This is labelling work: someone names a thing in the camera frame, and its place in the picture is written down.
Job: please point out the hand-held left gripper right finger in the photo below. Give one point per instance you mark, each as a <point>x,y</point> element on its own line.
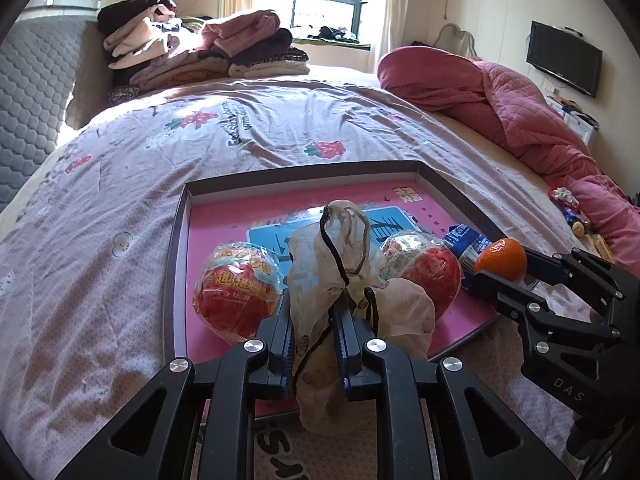
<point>350,355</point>

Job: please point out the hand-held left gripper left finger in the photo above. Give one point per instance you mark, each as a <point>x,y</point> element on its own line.
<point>272,355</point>

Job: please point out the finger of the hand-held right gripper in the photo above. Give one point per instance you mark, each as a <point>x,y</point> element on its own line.
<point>510,295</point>
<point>575,275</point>

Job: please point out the orange tangerine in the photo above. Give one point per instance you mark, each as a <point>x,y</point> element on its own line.
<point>502,260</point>

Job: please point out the blue snack packet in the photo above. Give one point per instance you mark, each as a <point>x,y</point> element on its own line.
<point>467,250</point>

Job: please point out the red toy egg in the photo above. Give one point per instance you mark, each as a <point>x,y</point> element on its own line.
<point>430,270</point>
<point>235,290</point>

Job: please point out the grey shallow cardboard box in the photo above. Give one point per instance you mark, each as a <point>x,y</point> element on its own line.
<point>175,260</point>

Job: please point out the yellow snack packet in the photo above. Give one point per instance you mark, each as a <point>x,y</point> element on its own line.
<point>602,247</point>

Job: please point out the small wrapped candy toy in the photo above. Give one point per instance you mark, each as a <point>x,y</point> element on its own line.
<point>567,207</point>

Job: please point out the beige bed sheet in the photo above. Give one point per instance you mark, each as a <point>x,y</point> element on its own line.
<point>490,155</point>

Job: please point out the white drawer cabinet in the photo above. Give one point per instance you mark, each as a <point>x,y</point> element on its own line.
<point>580,122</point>

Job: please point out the pink quilted blanket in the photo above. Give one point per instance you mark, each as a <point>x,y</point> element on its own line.
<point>515,110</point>

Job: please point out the strawberry printed bed cover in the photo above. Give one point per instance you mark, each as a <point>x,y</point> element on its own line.
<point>100,235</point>

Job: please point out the black television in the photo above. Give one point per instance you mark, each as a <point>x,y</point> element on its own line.
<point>565,57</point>

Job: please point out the dark clothes on windowsill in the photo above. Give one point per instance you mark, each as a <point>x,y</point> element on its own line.
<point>330,34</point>

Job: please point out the pile of folded clothes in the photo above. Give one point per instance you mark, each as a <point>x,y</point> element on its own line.
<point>175,45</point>

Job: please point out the grey quilted headboard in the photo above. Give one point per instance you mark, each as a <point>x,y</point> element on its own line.
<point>35,90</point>

